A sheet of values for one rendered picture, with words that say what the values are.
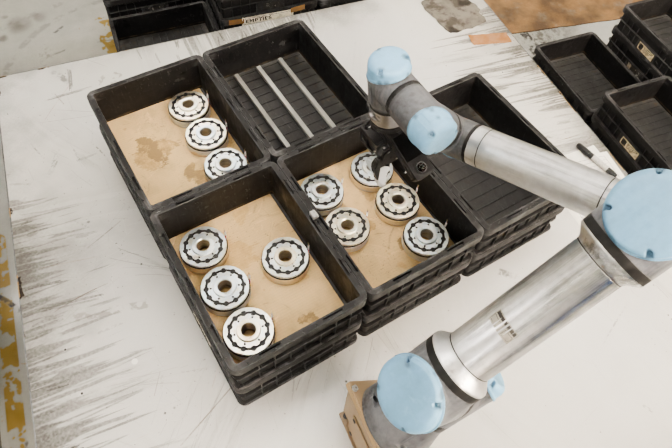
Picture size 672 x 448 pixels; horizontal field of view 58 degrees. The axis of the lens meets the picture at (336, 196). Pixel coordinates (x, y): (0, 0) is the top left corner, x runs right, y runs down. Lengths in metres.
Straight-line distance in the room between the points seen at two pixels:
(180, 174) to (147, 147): 0.12
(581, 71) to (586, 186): 1.83
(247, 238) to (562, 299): 0.75
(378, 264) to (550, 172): 0.48
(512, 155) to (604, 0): 2.77
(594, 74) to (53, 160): 2.13
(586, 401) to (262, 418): 0.70
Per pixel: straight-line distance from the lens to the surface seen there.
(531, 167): 1.04
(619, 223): 0.83
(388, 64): 1.03
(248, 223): 1.39
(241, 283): 1.29
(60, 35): 3.30
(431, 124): 0.98
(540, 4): 3.58
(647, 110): 2.61
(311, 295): 1.30
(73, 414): 1.43
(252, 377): 1.24
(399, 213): 1.39
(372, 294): 1.20
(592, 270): 0.86
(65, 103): 1.92
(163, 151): 1.55
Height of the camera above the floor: 2.00
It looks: 55 degrees down
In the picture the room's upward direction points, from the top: 5 degrees clockwise
